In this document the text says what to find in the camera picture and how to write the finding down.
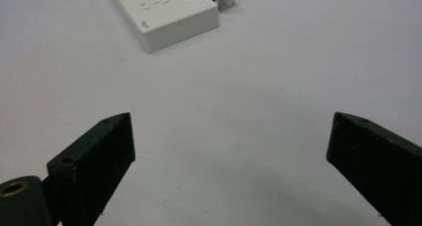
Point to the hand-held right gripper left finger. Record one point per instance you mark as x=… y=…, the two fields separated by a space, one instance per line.
x=89 y=166

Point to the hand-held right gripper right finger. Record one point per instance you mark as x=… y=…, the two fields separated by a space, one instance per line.
x=378 y=159

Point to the white power strip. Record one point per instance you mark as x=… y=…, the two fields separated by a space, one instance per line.
x=167 y=12

